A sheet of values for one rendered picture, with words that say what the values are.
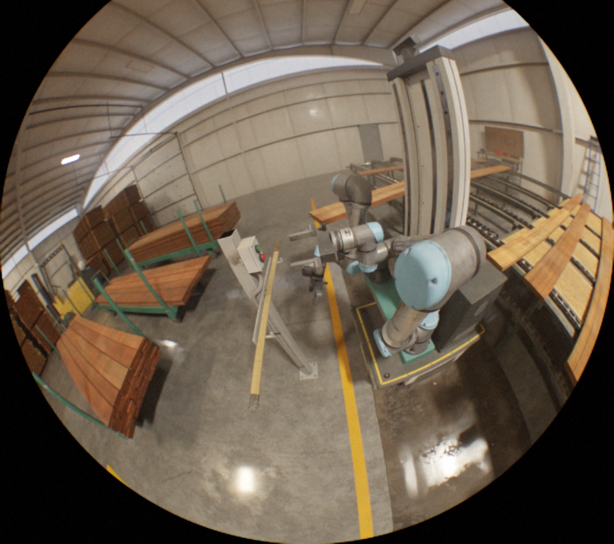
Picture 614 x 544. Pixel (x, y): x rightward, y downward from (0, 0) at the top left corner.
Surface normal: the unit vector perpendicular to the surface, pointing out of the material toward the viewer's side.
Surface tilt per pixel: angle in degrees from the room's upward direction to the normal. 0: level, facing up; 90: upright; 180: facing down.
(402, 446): 0
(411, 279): 83
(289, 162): 89
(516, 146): 90
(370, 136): 90
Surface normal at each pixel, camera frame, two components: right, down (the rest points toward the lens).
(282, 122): 0.04, 0.46
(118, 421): 0.97, -0.22
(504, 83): -0.97, 0.23
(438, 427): -0.23, -0.85
